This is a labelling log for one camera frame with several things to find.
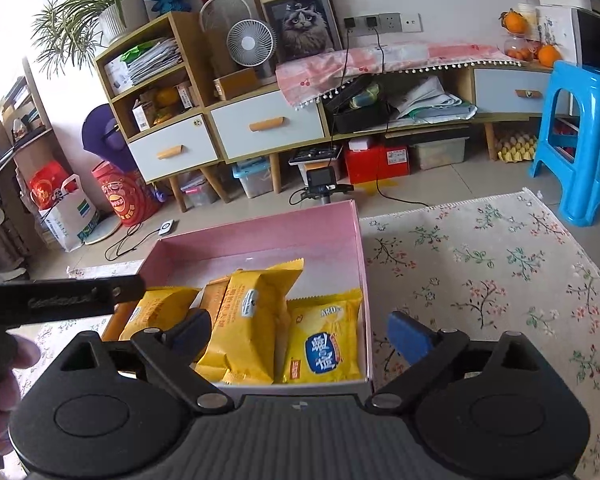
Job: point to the small white box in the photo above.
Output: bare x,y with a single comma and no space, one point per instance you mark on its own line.
142,116

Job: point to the red box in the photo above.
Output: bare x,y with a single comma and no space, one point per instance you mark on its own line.
375,162

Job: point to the blue plastic stool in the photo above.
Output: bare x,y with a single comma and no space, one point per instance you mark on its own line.
575,110

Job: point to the small white desk fan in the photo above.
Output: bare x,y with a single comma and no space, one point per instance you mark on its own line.
250,42

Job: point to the white standing fan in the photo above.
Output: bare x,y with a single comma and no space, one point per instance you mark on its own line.
220,15

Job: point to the wooden shelf cabinet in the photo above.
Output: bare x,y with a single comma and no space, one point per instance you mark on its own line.
190,50

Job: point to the black flat device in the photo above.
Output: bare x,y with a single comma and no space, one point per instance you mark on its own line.
315,155

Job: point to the low wooden cabinet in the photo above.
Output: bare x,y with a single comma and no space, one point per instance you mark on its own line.
460,120

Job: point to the framed cat picture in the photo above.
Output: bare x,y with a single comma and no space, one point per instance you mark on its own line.
302,22

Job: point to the narrow orange snack packet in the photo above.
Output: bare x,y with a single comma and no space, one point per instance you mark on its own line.
215,300

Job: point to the white charger puck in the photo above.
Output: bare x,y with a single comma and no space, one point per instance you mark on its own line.
166,228

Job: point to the orange fruit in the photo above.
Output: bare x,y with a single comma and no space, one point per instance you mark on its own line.
549,56
514,22

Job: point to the potted green plant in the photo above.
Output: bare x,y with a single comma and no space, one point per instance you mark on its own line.
80,15

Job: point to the yellow packet with blue label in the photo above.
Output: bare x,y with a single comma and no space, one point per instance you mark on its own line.
325,340

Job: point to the wall socket strip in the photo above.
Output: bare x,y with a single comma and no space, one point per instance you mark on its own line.
382,23

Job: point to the person's left hand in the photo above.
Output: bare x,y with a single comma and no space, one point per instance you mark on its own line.
25,352

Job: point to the pile of white bags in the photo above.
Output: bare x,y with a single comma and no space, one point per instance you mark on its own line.
430,102

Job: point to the round white board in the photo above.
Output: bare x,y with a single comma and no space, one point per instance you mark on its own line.
102,232

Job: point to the yellow egg tray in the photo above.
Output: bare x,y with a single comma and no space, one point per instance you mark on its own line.
516,146

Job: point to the brown cardboard box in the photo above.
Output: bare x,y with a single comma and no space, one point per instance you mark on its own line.
235,84

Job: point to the camera on tripod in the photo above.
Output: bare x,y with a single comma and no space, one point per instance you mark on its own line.
321,182

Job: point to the floral tablecloth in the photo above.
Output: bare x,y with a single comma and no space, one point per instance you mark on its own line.
480,270

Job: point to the pink cardboard box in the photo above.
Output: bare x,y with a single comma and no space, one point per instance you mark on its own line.
260,240

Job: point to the red gift bag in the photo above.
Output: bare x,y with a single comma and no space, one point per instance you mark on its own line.
125,192

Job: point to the black case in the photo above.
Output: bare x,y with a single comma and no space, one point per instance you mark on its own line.
360,110

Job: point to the dark shelf rack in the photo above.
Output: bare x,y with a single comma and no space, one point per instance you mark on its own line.
10,160

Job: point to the white shopping bag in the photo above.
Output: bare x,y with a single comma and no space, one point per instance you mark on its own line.
70,220

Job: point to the stack of papers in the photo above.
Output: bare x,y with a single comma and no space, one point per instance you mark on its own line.
152,60

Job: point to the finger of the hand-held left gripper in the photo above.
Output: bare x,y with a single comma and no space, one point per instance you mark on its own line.
70,300

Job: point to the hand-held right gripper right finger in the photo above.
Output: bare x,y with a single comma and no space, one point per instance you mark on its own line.
407,335

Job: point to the pink cherry-print cloth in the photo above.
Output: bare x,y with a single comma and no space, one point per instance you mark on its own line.
405,57

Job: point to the white carton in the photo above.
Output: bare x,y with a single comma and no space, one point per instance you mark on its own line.
116,76

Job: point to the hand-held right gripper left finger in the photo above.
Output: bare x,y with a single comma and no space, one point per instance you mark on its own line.
192,332

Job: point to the purple plush hat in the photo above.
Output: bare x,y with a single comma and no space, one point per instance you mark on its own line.
105,135

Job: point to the red printed bag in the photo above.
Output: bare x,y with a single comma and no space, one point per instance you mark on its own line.
47,185

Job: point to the yellow snack packet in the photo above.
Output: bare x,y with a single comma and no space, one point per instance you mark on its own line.
160,305
250,330

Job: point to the clear bin with blue lid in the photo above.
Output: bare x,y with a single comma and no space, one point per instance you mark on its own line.
254,179

